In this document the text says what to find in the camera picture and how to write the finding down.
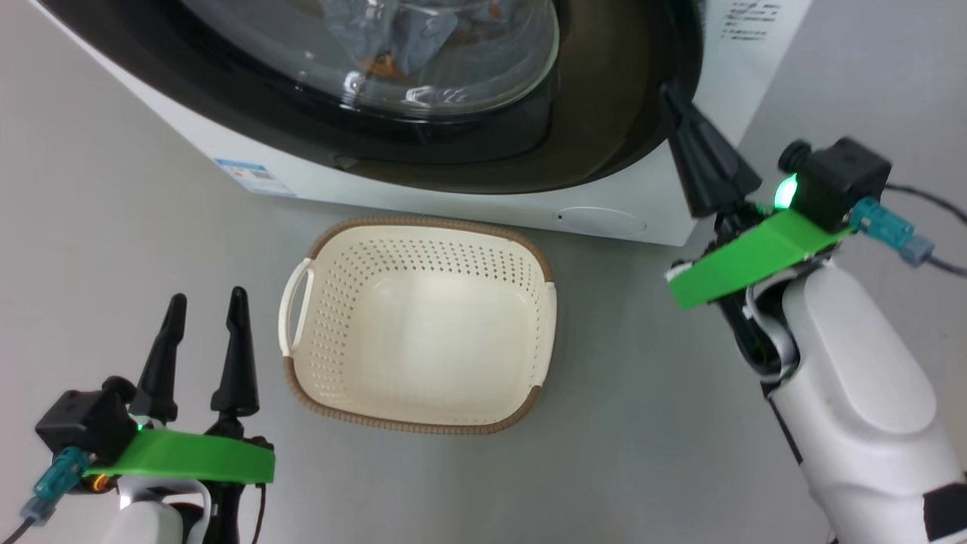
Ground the printed text label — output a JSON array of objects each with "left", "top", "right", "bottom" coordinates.
[{"left": 721, "top": 0, "right": 783, "bottom": 43}]

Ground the teal right connector with cable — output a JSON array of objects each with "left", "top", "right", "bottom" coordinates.
[{"left": 849, "top": 181, "right": 967, "bottom": 277}]

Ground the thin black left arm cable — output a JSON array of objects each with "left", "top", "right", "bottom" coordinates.
[{"left": 249, "top": 484, "right": 267, "bottom": 544}]

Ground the white front-loading washing machine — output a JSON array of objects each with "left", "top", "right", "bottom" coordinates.
[{"left": 29, "top": 0, "right": 814, "bottom": 248}]

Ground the round drain filter cover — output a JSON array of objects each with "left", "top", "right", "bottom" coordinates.
[{"left": 556, "top": 206, "right": 649, "bottom": 237}]

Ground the cream perforated laundry basket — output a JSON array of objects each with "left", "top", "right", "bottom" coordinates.
[{"left": 277, "top": 215, "right": 559, "bottom": 437}]

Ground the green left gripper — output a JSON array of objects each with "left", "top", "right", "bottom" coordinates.
[{"left": 83, "top": 286, "right": 275, "bottom": 486}]

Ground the blue fox print garment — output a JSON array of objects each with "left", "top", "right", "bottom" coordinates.
[{"left": 325, "top": 0, "right": 524, "bottom": 81}]

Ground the blue energy label sticker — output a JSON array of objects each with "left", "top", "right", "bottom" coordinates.
[{"left": 213, "top": 157, "right": 298, "bottom": 199}]

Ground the black glass washing machine door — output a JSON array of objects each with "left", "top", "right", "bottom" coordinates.
[{"left": 38, "top": 0, "right": 708, "bottom": 196}]

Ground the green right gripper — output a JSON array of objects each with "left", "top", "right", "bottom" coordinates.
[{"left": 660, "top": 82, "right": 854, "bottom": 311}]

